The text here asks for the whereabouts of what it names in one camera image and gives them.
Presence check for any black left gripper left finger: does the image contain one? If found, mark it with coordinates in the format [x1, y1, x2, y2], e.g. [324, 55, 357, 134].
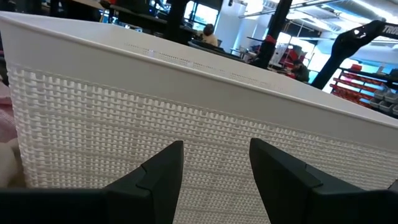
[104, 140, 185, 224]

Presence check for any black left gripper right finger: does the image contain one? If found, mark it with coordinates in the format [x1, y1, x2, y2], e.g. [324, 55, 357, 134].
[248, 138, 368, 224]

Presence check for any white plastic laundry basket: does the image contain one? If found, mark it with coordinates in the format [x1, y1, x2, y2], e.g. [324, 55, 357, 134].
[0, 11, 398, 224]

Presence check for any khaki garment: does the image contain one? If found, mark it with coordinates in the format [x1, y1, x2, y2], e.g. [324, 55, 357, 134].
[0, 138, 26, 189]

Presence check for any pink garment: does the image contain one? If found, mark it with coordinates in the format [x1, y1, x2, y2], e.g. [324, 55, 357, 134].
[0, 80, 18, 144]

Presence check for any person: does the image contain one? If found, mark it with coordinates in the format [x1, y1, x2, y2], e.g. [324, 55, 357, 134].
[287, 58, 311, 83]
[198, 23, 219, 47]

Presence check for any red shelf rack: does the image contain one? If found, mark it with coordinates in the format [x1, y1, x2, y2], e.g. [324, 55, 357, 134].
[329, 63, 398, 118]

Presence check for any black column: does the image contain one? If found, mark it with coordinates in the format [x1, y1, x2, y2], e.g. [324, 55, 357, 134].
[164, 0, 191, 45]
[251, 0, 294, 70]

